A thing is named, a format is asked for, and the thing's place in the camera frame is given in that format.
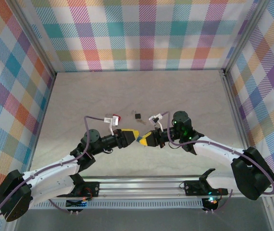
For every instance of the small black padlock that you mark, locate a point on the small black padlock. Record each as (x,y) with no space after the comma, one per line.
(138,116)

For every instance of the red padlock with white label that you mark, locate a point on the red padlock with white label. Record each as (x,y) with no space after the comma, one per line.
(116,115)

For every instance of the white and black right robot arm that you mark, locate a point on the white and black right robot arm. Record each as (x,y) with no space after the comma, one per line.
(218,150)

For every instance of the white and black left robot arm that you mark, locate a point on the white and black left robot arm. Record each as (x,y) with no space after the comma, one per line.
(50,173)

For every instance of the long aluminium base rail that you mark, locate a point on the long aluminium base rail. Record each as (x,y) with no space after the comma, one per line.
(139,186)

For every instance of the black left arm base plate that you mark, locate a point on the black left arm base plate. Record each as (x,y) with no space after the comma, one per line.
(92,188)

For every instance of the aluminium side rail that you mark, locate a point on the aluminium side rail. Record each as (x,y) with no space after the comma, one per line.
(233,106)

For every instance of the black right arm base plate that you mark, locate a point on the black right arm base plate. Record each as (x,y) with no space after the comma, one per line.
(192,187)

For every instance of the aluminium frame post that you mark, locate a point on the aluminium frame post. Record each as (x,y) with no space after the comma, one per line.
(245,36)
(33,41)

